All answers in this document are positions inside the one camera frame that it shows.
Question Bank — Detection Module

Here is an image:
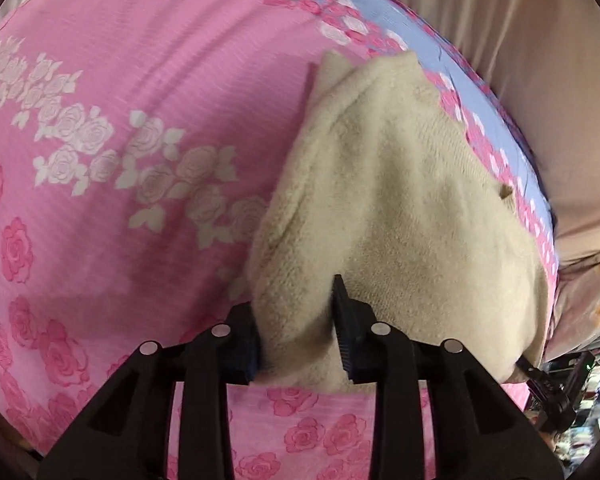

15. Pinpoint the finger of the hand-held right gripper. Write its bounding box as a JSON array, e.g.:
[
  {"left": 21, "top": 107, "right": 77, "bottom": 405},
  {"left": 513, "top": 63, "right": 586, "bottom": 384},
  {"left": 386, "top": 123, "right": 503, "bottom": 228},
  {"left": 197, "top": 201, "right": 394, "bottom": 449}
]
[{"left": 516, "top": 355, "right": 550, "bottom": 392}]

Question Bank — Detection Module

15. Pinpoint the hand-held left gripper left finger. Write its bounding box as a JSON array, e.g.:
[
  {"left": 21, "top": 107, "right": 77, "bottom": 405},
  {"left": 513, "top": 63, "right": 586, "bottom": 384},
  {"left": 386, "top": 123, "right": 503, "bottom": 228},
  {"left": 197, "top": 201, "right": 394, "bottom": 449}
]
[{"left": 37, "top": 304, "right": 262, "bottom": 480}]

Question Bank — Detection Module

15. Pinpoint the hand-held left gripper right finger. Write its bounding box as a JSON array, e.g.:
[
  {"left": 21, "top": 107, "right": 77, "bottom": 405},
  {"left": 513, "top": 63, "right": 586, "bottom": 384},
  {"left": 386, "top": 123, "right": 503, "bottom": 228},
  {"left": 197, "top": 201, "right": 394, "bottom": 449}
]
[{"left": 330, "top": 275, "right": 565, "bottom": 480}]

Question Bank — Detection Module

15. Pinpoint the beige sweater with black hearts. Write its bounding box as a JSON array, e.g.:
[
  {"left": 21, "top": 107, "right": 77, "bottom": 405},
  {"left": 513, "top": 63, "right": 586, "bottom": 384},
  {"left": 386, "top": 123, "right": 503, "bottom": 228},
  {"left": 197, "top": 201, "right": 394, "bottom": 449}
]
[{"left": 245, "top": 50, "right": 551, "bottom": 393}]

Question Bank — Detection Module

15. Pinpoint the blurred colourful clutter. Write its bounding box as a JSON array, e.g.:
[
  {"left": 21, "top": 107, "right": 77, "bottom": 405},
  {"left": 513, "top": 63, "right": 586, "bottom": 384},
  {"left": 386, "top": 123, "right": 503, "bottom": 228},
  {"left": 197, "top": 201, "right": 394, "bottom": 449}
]
[{"left": 525, "top": 345, "right": 600, "bottom": 478}]

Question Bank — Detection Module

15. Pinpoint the light printed cloth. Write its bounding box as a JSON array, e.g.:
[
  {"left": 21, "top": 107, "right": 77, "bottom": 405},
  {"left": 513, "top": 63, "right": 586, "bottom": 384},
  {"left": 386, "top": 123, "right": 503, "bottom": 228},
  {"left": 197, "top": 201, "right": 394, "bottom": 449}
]
[{"left": 544, "top": 247, "right": 600, "bottom": 361}]

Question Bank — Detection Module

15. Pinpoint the pink rose printed bed sheet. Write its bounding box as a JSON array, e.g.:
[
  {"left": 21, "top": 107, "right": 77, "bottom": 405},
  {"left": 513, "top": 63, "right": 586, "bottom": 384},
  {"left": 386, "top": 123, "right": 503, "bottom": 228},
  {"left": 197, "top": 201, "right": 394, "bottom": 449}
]
[{"left": 0, "top": 0, "right": 561, "bottom": 480}]

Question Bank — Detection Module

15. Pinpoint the beige curtain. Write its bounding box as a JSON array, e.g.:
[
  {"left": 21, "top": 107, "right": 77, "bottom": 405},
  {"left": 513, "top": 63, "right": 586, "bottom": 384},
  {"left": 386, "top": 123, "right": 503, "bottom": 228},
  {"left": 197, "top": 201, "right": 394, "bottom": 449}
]
[{"left": 337, "top": 0, "right": 600, "bottom": 266}]

